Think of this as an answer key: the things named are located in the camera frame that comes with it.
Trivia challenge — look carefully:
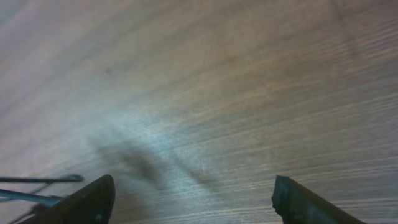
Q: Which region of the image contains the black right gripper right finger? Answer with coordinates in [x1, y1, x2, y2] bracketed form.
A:
[272, 175, 365, 224]

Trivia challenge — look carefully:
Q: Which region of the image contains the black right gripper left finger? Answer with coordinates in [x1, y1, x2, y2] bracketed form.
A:
[20, 174, 115, 224]

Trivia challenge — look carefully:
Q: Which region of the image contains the black cable bundle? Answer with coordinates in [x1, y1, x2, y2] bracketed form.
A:
[0, 173, 85, 224]

